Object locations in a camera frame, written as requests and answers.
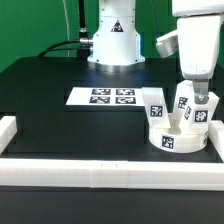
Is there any white left fence wall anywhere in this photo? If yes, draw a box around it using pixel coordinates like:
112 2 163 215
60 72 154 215
0 116 17 155

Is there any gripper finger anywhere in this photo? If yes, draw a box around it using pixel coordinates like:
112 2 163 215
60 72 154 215
192 80 209 104

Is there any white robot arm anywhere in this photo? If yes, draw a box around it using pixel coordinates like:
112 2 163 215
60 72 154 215
88 0 224 104

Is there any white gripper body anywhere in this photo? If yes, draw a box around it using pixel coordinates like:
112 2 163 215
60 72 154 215
156 14 223 80

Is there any black cable connector block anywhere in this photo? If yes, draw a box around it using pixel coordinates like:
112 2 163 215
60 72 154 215
77 47 90 60

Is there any thin white cable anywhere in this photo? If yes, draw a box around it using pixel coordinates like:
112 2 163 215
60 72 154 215
62 0 72 58

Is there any black thick cable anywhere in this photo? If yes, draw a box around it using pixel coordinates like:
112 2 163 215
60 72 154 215
37 0 94 59

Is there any white marker sheet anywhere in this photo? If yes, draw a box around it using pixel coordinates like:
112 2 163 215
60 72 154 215
66 87 144 106

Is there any white front fence wall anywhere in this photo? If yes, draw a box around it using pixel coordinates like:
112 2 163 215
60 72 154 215
0 158 224 191

